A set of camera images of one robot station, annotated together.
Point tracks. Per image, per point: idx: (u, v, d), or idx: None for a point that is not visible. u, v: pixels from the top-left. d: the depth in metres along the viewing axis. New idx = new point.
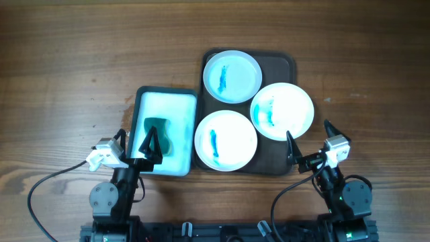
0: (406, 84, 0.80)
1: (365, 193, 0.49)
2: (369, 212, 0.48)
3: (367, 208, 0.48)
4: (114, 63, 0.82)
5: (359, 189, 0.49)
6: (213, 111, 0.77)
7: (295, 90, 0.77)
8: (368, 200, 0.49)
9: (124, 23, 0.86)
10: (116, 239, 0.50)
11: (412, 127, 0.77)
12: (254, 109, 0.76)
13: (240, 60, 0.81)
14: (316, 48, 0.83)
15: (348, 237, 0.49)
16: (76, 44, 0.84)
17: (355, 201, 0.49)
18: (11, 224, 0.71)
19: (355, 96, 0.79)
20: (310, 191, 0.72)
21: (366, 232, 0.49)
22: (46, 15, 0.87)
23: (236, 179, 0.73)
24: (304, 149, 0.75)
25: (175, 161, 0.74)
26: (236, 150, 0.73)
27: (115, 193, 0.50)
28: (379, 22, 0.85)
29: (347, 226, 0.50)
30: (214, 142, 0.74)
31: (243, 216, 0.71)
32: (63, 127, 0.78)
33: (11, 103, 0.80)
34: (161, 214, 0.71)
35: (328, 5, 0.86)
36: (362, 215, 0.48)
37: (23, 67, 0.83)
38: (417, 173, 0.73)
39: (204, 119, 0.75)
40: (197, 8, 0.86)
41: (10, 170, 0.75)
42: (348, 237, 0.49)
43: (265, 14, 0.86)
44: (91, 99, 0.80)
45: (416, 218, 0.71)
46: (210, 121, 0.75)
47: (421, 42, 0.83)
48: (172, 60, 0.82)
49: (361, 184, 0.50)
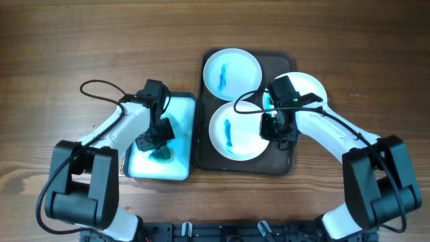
0: (406, 84, 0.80)
1: (312, 103, 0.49)
2: (311, 94, 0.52)
3: (306, 97, 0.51)
4: (114, 63, 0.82)
5: (309, 117, 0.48)
6: (228, 103, 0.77)
7: (301, 77, 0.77)
8: (311, 99, 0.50)
9: (124, 23, 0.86)
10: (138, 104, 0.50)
11: (412, 127, 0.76)
12: (267, 101, 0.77)
13: (241, 58, 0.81)
14: (317, 48, 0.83)
15: (328, 109, 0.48)
16: (76, 44, 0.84)
17: (308, 103, 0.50)
18: (11, 224, 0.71)
19: (355, 95, 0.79)
20: (310, 191, 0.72)
21: (321, 99, 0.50)
22: (45, 15, 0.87)
23: (236, 179, 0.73)
24: (304, 149, 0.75)
25: (173, 167, 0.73)
26: (249, 140, 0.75)
27: (159, 89, 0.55)
28: (379, 22, 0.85)
29: (318, 101, 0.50)
30: (228, 132, 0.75)
31: (243, 216, 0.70)
32: (63, 126, 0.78)
33: (11, 103, 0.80)
34: (160, 214, 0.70)
35: (328, 5, 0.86)
36: (316, 100, 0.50)
37: (23, 67, 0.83)
38: (416, 173, 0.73)
39: (219, 109, 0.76)
40: (197, 8, 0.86)
41: (10, 169, 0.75)
42: (328, 109, 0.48)
43: (265, 14, 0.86)
44: (90, 99, 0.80)
45: (416, 218, 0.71)
46: (225, 111, 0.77)
47: (421, 42, 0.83)
48: (172, 60, 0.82)
49: (308, 100, 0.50)
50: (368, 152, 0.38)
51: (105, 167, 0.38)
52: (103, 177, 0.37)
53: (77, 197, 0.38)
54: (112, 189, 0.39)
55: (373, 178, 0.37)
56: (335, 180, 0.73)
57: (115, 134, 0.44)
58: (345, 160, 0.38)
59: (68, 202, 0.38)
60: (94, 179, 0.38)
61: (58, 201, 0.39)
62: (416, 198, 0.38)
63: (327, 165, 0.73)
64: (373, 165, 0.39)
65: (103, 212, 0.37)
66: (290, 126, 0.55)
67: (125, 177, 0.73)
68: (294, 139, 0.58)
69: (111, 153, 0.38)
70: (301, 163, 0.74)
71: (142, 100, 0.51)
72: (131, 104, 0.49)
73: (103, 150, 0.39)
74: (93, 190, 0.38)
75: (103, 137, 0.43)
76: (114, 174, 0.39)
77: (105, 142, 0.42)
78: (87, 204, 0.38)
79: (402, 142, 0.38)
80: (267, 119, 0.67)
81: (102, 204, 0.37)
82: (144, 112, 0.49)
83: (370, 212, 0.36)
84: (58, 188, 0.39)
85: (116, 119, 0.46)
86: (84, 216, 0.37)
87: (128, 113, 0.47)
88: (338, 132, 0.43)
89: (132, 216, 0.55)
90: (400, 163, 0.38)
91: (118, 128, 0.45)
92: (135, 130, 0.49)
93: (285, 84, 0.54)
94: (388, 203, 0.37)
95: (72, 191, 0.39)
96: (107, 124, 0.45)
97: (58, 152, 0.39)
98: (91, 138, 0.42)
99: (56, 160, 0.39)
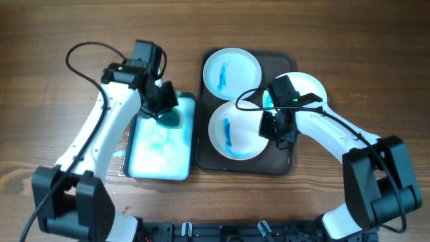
0: (406, 84, 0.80)
1: (312, 103, 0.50)
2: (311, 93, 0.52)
3: (305, 97, 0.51)
4: (114, 63, 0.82)
5: (310, 117, 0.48)
6: (228, 102, 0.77)
7: (300, 77, 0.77)
8: (312, 98, 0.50)
9: (124, 23, 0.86)
10: (127, 77, 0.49)
11: (413, 127, 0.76)
12: (266, 100, 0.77)
13: (240, 58, 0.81)
14: (316, 48, 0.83)
15: (327, 108, 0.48)
16: (76, 44, 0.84)
17: (308, 103, 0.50)
18: (11, 224, 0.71)
19: (355, 95, 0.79)
20: (310, 191, 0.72)
21: (321, 99, 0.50)
22: (46, 15, 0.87)
23: (236, 179, 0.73)
24: (304, 149, 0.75)
25: (173, 167, 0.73)
26: (248, 141, 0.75)
27: (146, 58, 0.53)
28: (379, 22, 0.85)
29: (318, 101, 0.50)
30: (228, 132, 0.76)
31: (243, 216, 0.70)
32: (63, 127, 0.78)
33: (11, 103, 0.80)
34: (160, 214, 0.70)
35: (328, 5, 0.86)
36: (316, 100, 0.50)
37: (23, 67, 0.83)
38: (416, 173, 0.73)
39: (219, 109, 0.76)
40: (197, 7, 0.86)
41: (10, 169, 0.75)
42: (328, 109, 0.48)
43: (265, 14, 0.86)
44: (90, 99, 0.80)
45: (416, 218, 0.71)
46: (224, 111, 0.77)
47: (421, 42, 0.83)
48: (172, 60, 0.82)
49: (308, 100, 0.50)
50: (369, 152, 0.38)
51: (89, 200, 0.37)
52: (91, 210, 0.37)
53: (68, 222, 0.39)
54: (101, 212, 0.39)
55: (373, 178, 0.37)
56: (335, 180, 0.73)
57: (96, 147, 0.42)
58: (345, 161, 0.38)
59: (60, 226, 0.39)
60: (81, 211, 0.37)
61: (50, 224, 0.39)
62: (417, 198, 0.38)
63: (327, 165, 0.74)
64: (374, 165, 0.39)
65: (96, 236, 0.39)
66: (290, 127, 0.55)
67: (125, 177, 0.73)
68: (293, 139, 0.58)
69: (93, 185, 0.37)
70: (301, 163, 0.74)
71: (132, 72, 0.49)
72: (120, 79, 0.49)
73: (84, 179, 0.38)
74: (82, 218, 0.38)
75: (82, 155, 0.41)
76: (101, 199, 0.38)
77: (86, 165, 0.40)
78: (78, 232, 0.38)
79: (402, 142, 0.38)
80: (267, 118, 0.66)
81: (95, 232, 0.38)
82: (132, 99, 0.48)
83: (370, 213, 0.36)
84: (47, 214, 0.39)
85: (97, 122, 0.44)
86: (80, 238, 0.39)
87: (110, 108, 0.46)
88: (338, 132, 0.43)
89: (132, 219, 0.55)
90: (400, 163, 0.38)
91: (99, 136, 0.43)
92: (121, 124, 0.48)
93: (285, 83, 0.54)
94: (388, 203, 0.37)
95: (63, 215, 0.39)
96: (88, 132, 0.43)
97: (37, 183, 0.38)
98: (70, 158, 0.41)
99: (37, 190, 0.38)
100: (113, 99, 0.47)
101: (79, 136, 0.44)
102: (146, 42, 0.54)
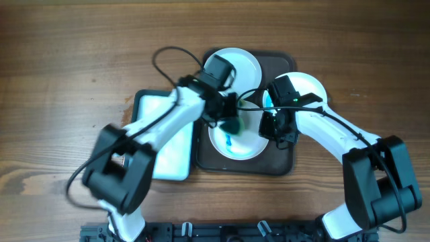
0: (406, 84, 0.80)
1: (312, 103, 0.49)
2: (310, 93, 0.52)
3: (305, 97, 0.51)
4: (114, 63, 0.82)
5: (310, 117, 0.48)
6: None
7: (300, 76, 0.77)
8: (311, 99, 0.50)
9: (124, 23, 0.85)
10: (197, 91, 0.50)
11: (413, 127, 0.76)
12: (266, 100, 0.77)
13: (240, 58, 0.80)
14: (316, 48, 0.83)
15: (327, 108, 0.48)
16: (76, 44, 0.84)
17: (308, 103, 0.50)
18: (11, 224, 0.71)
19: (355, 95, 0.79)
20: (310, 191, 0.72)
21: (320, 99, 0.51)
22: (45, 15, 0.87)
23: (236, 179, 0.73)
24: (304, 149, 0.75)
25: (173, 167, 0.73)
26: (248, 141, 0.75)
27: (216, 76, 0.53)
28: (379, 22, 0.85)
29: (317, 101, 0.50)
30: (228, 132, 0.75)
31: (243, 216, 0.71)
32: (63, 126, 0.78)
33: (11, 103, 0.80)
34: (160, 214, 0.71)
35: (328, 5, 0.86)
36: (316, 99, 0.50)
37: (23, 67, 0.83)
38: (416, 173, 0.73)
39: None
40: (197, 7, 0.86)
41: (10, 170, 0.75)
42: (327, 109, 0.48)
43: (265, 14, 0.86)
44: (90, 99, 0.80)
45: (416, 218, 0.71)
46: None
47: (421, 42, 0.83)
48: (172, 60, 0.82)
49: (308, 100, 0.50)
50: (369, 152, 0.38)
51: (142, 164, 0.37)
52: (140, 173, 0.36)
53: (110, 181, 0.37)
54: (144, 185, 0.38)
55: (373, 178, 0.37)
56: (335, 180, 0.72)
57: (160, 128, 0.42)
58: (345, 160, 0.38)
59: (99, 181, 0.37)
60: (130, 172, 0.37)
61: (93, 178, 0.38)
62: (416, 199, 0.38)
63: (328, 165, 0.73)
64: (373, 165, 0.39)
65: (130, 203, 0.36)
66: (290, 126, 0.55)
67: None
68: (293, 140, 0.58)
69: (152, 154, 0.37)
70: (301, 162, 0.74)
71: (201, 87, 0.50)
72: (187, 90, 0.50)
73: (146, 148, 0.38)
74: (125, 181, 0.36)
75: (149, 130, 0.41)
76: (150, 172, 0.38)
77: (150, 137, 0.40)
78: (117, 191, 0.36)
79: (402, 142, 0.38)
80: (267, 118, 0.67)
81: (131, 198, 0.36)
82: (198, 105, 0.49)
83: (370, 212, 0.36)
84: (96, 167, 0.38)
85: (168, 111, 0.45)
86: (113, 201, 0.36)
87: (181, 105, 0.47)
88: (338, 132, 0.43)
89: (141, 219, 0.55)
90: (400, 163, 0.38)
91: (166, 121, 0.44)
92: (181, 126, 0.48)
93: (285, 84, 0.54)
94: (388, 203, 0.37)
95: (108, 173, 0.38)
96: (158, 115, 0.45)
97: (104, 137, 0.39)
98: (137, 128, 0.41)
99: (100, 142, 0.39)
100: (185, 99, 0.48)
101: (150, 115, 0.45)
102: (222, 60, 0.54)
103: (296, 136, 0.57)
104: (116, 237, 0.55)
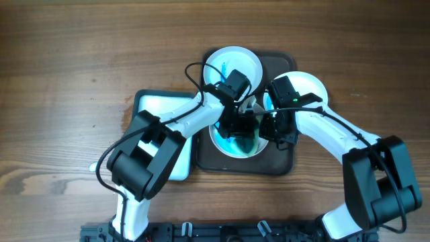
0: (406, 84, 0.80)
1: (312, 103, 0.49)
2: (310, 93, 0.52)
3: (305, 97, 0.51)
4: (114, 63, 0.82)
5: (309, 117, 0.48)
6: None
7: (299, 76, 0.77)
8: (311, 99, 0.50)
9: (124, 23, 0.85)
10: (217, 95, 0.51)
11: (413, 127, 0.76)
12: (267, 100, 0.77)
13: (240, 56, 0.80)
14: (316, 48, 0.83)
15: (327, 109, 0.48)
16: (76, 44, 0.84)
17: (308, 103, 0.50)
18: (11, 224, 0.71)
19: (355, 95, 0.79)
20: (310, 191, 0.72)
21: (321, 99, 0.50)
22: (45, 15, 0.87)
23: (236, 179, 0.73)
24: (304, 149, 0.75)
25: (175, 167, 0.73)
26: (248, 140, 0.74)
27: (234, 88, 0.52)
28: (379, 22, 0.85)
29: (316, 100, 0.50)
30: None
31: (243, 216, 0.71)
32: (63, 126, 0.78)
33: (11, 103, 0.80)
34: (160, 214, 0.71)
35: (328, 5, 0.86)
36: (315, 99, 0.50)
37: (23, 67, 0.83)
38: (416, 173, 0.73)
39: None
40: (197, 7, 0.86)
41: (9, 170, 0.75)
42: (327, 109, 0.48)
43: (265, 14, 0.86)
44: (90, 99, 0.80)
45: (416, 218, 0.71)
46: None
47: (421, 42, 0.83)
48: (172, 60, 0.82)
49: (308, 101, 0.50)
50: (369, 153, 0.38)
51: (170, 150, 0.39)
52: (166, 158, 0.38)
53: (136, 165, 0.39)
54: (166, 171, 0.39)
55: (373, 178, 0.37)
56: (335, 180, 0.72)
57: (188, 121, 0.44)
58: (345, 161, 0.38)
59: (126, 164, 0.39)
60: (157, 156, 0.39)
61: (120, 160, 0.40)
62: (417, 199, 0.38)
63: (327, 165, 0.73)
64: (373, 165, 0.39)
65: (153, 185, 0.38)
66: (291, 127, 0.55)
67: None
68: (293, 142, 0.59)
69: (181, 142, 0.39)
70: (301, 162, 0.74)
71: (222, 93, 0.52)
72: (209, 95, 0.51)
73: (175, 134, 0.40)
74: (152, 165, 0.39)
75: (177, 120, 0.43)
76: (174, 159, 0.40)
77: (179, 127, 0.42)
78: (141, 173, 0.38)
79: (402, 142, 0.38)
80: (267, 119, 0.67)
81: (155, 180, 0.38)
82: (219, 109, 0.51)
83: (369, 212, 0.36)
84: (125, 149, 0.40)
85: (194, 108, 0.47)
86: (136, 183, 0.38)
87: (205, 105, 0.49)
88: (338, 132, 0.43)
89: (146, 219, 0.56)
90: (401, 163, 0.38)
91: (192, 117, 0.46)
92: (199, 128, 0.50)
93: (285, 85, 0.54)
94: (388, 203, 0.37)
95: (134, 157, 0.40)
96: (183, 111, 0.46)
97: (138, 121, 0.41)
98: (166, 117, 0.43)
99: (134, 126, 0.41)
100: (209, 102, 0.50)
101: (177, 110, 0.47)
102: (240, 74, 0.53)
103: (295, 137, 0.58)
104: (117, 237, 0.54)
